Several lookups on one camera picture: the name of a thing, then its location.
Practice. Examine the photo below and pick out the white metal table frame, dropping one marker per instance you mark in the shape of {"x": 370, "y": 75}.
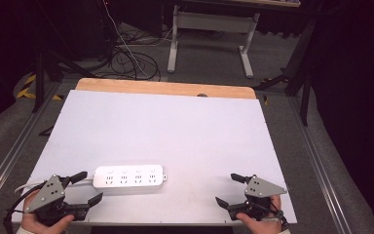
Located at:
{"x": 212, "y": 21}

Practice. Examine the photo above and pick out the person's left hand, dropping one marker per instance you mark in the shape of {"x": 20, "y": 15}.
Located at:
{"x": 32, "y": 223}

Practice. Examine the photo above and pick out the aluminium floor rail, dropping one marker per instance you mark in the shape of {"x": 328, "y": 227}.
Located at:
{"x": 13, "y": 152}
{"x": 318, "y": 175}

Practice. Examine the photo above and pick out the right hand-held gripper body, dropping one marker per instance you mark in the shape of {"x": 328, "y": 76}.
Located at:
{"x": 261, "y": 189}

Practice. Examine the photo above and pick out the person's right hand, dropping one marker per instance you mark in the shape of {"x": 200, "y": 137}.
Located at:
{"x": 259, "y": 225}

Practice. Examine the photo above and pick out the white board sheet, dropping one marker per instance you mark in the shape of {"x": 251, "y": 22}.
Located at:
{"x": 175, "y": 136}

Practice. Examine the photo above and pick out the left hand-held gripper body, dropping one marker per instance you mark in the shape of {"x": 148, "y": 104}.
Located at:
{"x": 49, "y": 192}

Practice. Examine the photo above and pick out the person's white sleeve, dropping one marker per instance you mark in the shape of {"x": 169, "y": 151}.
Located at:
{"x": 21, "y": 231}
{"x": 284, "y": 232}

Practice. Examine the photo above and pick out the person's left white sleeve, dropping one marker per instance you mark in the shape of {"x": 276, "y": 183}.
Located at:
{"x": 21, "y": 231}

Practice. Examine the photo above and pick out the black metal stand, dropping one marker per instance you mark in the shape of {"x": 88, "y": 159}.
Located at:
{"x": 306, "y": 97}

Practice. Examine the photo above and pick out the white power strip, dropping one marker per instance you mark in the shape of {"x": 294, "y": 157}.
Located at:
{"x": 128, "y": 178}

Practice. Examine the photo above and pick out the person's right white sleeve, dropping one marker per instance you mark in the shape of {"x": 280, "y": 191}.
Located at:
{"x": 284, "y": 232}

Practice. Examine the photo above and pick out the yellow-black floor tape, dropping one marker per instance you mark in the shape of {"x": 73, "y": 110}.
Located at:
{"x": 24, "y": 94}

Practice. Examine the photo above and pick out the black tripod stand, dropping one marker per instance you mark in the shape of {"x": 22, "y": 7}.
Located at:
{"x": 39, "y": 84}

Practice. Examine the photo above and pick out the black curtain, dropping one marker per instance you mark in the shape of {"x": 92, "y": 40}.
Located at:
{"x": 354, "y": 97}
{"x": 0, "y": 48}

